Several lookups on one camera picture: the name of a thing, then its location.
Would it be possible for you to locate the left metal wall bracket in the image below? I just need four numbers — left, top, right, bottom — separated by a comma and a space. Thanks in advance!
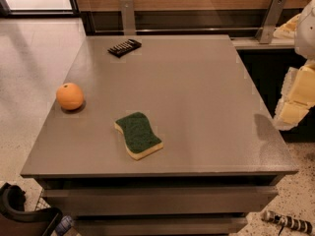
119, 0, 136, 35

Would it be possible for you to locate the right metal wall bracket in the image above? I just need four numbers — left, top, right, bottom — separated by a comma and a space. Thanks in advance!
255, 0, 286, 44

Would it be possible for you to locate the upper grey drawer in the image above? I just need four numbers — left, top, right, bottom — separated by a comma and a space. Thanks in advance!
44, 186, 278, 216

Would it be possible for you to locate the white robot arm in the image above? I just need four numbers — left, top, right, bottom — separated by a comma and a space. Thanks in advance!
274, 0, 315, 131

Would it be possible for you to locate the blue bottle cap object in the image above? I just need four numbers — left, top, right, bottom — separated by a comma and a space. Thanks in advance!
55, 215, 74, 236

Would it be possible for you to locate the lower grey drawer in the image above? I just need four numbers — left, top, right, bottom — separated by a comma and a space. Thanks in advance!
75, 217, 247, 236

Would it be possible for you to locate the black and white striped cable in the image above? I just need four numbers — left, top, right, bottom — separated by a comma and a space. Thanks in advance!
261, 209, 315, 235

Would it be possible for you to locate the green and yellow sponge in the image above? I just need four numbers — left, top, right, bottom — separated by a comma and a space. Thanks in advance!
114, 112, 163, 160

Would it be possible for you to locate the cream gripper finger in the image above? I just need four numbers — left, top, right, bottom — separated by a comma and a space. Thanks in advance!
273, 60, 315, 131
273, 14, 300, 39

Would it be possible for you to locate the black chair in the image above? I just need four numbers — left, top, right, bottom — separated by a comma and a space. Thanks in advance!
0, 183, 63, 236

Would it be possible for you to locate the metal wall bracket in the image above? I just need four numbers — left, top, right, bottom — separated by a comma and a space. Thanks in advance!
119, 0, 136, 35
255, 0, 286, 44

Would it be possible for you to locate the grey drawer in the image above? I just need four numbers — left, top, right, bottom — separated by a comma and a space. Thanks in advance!
44, 186, 278, 216
75, 217, 247, 236

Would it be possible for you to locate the orange fruit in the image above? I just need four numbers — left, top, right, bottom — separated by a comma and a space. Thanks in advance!
56, 83, 84, 110

